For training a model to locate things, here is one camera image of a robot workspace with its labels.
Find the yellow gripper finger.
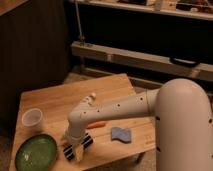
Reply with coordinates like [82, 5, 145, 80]
[73, 144, 84, 162]

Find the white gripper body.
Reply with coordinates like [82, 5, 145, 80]
[64, 131, 86, 145]

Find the black white striped eraser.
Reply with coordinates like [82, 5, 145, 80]
[63, 134, 93, 161]

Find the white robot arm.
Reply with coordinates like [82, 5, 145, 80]
[65, 79, 213, 171]

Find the orange toy carrot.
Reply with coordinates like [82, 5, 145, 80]
[87, 121, 107, 129]

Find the small white box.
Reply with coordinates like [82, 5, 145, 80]
[83, 93, 96, 105]

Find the wooden table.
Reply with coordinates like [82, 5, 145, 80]
[18, 74, 155, 171]

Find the green plate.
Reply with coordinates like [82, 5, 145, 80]
[15, 134, 57, 171]

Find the metal pole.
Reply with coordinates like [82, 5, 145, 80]
[74, 0, 86, 46]

